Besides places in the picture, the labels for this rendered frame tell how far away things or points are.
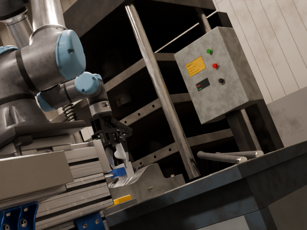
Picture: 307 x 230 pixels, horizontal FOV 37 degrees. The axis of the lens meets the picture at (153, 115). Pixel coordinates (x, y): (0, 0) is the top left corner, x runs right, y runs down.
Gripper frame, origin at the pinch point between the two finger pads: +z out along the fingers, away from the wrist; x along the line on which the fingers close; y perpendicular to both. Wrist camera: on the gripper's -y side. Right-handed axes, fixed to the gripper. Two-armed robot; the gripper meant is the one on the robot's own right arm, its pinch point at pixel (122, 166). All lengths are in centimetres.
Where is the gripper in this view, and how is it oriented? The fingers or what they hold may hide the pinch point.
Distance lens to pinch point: 168.4
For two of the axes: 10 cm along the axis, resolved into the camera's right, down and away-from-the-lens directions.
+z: 3.0, 9.4, -1.8
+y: -6.5, 0.7, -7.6
